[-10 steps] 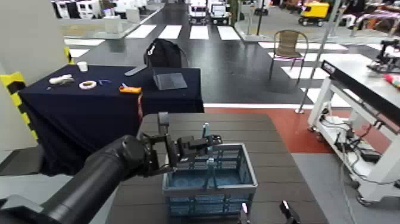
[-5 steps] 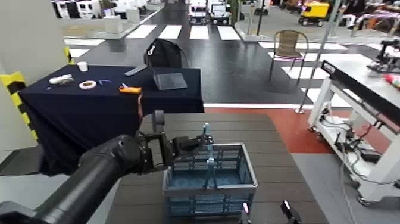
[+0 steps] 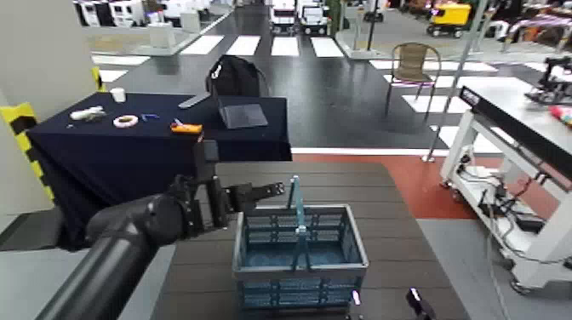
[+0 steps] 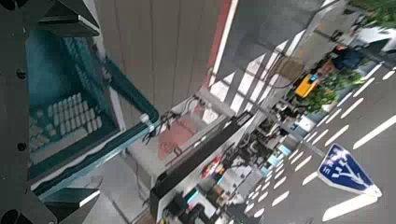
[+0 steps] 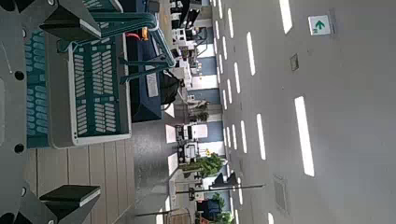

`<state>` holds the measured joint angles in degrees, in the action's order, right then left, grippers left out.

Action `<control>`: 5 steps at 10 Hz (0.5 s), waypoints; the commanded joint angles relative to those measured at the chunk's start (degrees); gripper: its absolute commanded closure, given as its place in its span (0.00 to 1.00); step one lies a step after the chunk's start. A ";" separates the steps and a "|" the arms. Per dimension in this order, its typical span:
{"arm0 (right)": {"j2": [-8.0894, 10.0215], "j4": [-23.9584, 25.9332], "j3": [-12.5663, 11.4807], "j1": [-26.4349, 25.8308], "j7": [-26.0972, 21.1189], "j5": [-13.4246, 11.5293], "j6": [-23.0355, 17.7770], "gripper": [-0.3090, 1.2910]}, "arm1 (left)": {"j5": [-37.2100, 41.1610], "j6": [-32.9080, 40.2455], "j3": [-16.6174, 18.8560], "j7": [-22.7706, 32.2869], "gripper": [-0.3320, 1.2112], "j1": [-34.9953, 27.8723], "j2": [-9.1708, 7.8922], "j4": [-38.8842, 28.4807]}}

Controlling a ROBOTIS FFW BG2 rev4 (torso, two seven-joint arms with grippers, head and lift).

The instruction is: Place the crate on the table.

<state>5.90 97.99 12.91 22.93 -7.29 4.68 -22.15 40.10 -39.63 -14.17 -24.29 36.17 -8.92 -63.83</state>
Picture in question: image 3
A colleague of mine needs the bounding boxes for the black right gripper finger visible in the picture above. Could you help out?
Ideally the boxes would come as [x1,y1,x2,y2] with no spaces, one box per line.
[349,289,364,320]
[404,287,438,320]

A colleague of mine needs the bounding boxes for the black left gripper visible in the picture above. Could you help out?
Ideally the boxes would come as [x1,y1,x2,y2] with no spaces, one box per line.
[175,174,286,239]

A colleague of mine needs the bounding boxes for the blue folding plastic crate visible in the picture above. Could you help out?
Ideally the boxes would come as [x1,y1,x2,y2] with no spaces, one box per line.
[232,174,370,315]

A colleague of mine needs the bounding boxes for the dark grey laptop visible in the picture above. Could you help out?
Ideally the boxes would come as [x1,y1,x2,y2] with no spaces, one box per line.
[216,95,270,130]

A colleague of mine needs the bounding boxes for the orange utility knife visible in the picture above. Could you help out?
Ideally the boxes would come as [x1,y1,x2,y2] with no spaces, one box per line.
[169,118,204,135]

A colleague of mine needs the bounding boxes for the grey flat bar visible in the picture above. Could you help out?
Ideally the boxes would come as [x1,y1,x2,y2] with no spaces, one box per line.
[177,92,212,111]

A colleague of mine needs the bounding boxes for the black backpack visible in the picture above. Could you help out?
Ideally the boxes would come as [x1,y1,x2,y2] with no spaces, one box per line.
[204,54,272,99]

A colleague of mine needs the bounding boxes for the navy blue tablecloth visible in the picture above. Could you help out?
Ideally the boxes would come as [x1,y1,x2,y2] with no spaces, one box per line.
[26,92,293,252]

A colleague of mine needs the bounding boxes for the white tape roll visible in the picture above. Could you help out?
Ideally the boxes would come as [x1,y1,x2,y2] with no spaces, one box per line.
[112,114,140,129]

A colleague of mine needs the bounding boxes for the white gadget on cloth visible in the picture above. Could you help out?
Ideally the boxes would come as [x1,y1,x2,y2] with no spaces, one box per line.
[69,106,108,122]

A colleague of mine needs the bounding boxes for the small yellow black hazard guard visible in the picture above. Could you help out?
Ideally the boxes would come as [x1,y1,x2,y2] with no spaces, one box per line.
[91,66,108,94]

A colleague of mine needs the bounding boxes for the thin black lamp pole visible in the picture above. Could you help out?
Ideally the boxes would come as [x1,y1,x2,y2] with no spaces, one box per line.
[365,0,381,52]

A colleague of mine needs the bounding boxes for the metal wicker chair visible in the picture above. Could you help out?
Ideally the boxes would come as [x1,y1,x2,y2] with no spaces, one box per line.
[384,42,443,121]

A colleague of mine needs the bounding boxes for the row of white kiosks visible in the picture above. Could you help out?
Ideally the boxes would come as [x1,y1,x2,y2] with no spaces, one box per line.
[72,0,147,28]

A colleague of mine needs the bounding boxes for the large yellow black hazard guard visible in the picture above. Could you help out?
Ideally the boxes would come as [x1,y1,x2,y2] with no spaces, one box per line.
[0,102,57,205]

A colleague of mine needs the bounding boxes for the slanted metal pole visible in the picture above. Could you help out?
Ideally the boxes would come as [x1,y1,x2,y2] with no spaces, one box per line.
[420,0,491,163]

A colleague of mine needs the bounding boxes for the red pink package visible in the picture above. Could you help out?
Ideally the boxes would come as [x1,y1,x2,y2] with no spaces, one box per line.
[547,105,572,129]

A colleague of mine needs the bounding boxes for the black machine on workbench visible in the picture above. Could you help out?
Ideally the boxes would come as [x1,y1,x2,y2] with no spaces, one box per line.
[524,55,572,106]

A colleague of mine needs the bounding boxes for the purple covered table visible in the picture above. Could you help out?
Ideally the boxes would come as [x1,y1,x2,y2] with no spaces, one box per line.
[508,12,572,47]

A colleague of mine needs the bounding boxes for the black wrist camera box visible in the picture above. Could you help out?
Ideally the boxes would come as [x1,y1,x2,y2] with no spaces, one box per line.
[193,140,220,180]

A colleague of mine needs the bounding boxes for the grey floor cable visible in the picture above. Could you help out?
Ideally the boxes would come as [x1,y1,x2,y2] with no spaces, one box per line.
[486,209,572,320]

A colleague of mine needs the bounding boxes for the black cable bundle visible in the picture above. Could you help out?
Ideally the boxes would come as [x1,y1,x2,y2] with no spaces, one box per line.
[459,153,552,225]

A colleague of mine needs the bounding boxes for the tall white pedestal box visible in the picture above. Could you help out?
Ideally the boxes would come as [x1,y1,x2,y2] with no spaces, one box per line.
[148,22,177,49]

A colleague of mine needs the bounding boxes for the short white pedestal box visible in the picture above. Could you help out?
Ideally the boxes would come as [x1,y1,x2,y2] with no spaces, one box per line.
[180,11,202,35]

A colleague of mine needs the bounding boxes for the white workbench frame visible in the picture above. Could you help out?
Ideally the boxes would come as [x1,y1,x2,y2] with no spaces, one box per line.
[439,77,572,294]

